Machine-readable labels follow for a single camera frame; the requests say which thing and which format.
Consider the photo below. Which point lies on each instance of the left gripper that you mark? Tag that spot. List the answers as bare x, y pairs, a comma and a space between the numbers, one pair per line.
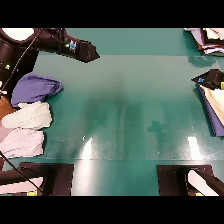
83, 51

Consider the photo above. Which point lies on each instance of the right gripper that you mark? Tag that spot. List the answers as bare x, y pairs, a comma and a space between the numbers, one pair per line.
211, 78

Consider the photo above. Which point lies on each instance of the purple garment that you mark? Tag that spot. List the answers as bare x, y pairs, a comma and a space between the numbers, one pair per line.
33, 88
213, 125

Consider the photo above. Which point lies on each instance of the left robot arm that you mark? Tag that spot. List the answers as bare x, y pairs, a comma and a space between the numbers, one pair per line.
13, 53

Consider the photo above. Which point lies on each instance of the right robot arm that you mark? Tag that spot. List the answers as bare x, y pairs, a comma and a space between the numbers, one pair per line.
173, 180

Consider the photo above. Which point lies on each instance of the cream garment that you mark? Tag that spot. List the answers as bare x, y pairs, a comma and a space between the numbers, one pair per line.
215, 100

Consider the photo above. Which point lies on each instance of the heap of clothes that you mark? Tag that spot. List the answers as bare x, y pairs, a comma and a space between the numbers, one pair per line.
210, 40

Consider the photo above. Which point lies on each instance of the white garment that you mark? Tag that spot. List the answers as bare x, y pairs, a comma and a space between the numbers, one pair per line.
30, 116

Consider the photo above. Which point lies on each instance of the brown garment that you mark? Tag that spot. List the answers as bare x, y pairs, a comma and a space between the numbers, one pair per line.
5, 108

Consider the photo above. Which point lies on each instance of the pale pink knit garment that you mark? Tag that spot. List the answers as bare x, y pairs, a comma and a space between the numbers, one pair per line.
21, 143

